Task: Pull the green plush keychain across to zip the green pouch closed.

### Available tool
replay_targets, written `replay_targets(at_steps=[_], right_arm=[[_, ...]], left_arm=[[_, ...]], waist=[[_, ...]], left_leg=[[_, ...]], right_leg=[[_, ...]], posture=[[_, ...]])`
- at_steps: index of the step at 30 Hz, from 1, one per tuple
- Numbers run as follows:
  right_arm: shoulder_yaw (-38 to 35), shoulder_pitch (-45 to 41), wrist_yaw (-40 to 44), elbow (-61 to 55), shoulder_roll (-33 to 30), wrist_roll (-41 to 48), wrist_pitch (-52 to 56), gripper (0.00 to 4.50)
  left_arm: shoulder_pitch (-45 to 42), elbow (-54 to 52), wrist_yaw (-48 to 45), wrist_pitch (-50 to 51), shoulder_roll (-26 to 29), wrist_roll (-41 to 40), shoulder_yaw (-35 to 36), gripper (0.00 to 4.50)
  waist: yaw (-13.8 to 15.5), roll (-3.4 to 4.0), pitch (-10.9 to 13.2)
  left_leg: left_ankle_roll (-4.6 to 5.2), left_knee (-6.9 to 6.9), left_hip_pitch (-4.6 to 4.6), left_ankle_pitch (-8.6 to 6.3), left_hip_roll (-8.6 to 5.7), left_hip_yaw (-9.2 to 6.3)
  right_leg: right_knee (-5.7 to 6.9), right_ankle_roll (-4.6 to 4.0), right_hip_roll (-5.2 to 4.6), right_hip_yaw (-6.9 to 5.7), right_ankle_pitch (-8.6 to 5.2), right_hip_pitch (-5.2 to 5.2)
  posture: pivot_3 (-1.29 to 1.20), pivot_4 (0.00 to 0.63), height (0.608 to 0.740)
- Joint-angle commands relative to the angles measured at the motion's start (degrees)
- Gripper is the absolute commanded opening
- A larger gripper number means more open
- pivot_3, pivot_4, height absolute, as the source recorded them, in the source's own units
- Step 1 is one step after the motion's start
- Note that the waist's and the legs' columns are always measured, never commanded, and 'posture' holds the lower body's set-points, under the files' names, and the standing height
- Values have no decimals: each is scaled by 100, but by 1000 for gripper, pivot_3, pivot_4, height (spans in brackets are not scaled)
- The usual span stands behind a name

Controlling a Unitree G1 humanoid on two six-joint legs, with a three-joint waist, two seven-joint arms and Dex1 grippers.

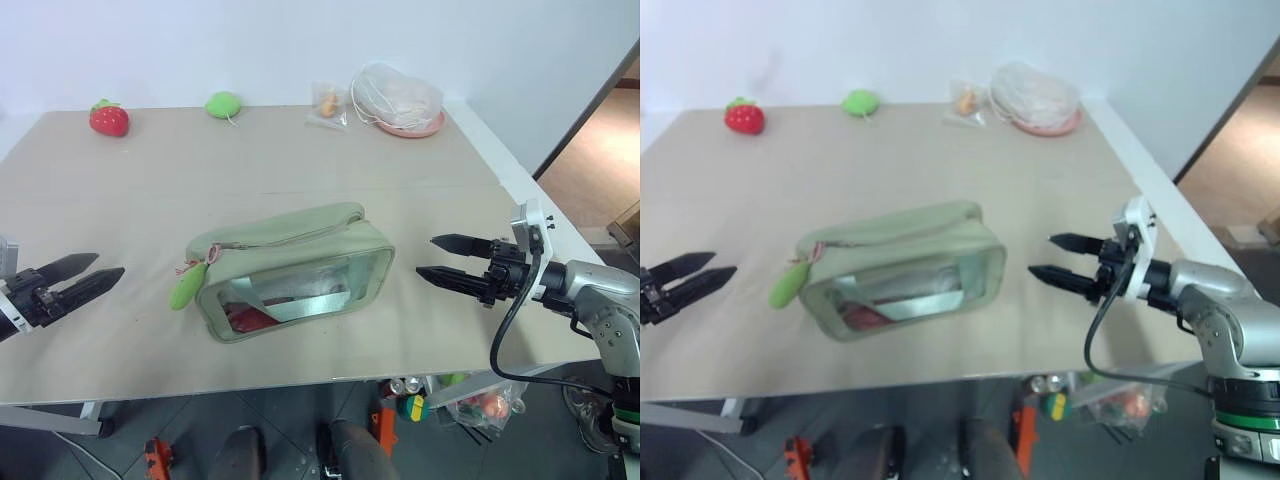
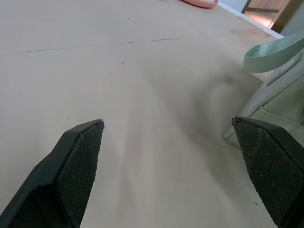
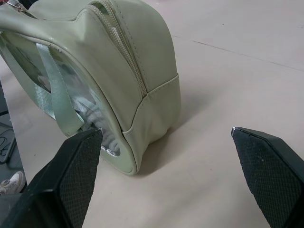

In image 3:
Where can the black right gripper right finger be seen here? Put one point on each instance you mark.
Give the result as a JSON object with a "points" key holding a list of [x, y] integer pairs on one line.
{"points": [[266, 171]]}

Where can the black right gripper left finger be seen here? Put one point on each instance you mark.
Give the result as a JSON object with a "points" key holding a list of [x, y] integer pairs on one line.
{"points": [[59, 175]]}

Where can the pale green zippered pouch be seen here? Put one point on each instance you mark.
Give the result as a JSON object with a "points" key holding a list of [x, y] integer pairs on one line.
{"points": [[99, 71]]}

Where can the white sneaker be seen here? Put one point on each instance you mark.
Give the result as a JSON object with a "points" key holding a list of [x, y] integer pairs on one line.
{"points": [[10, 183]]}

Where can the silver zipper pull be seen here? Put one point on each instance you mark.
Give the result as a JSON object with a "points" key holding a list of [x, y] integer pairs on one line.
{"points": [[17, 5]]}

